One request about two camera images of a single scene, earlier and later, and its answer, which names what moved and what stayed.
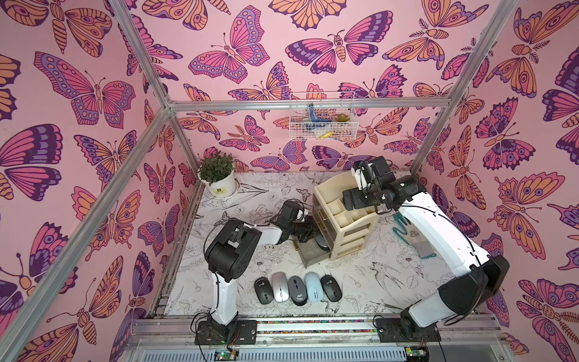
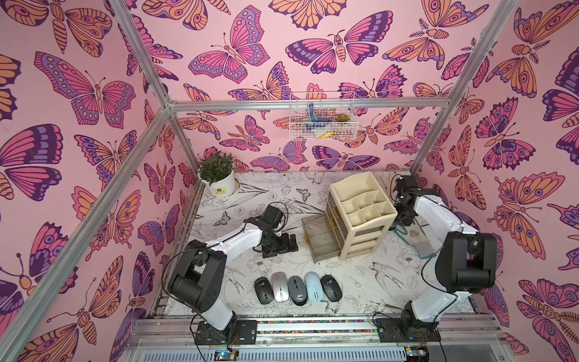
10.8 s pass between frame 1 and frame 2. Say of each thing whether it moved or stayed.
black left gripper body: moved
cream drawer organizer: moved
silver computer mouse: stayed
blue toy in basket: stayed
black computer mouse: stayed
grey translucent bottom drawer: moved
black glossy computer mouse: stayed
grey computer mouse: stayed
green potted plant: stayed
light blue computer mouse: stayed
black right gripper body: moved
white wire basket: stayed
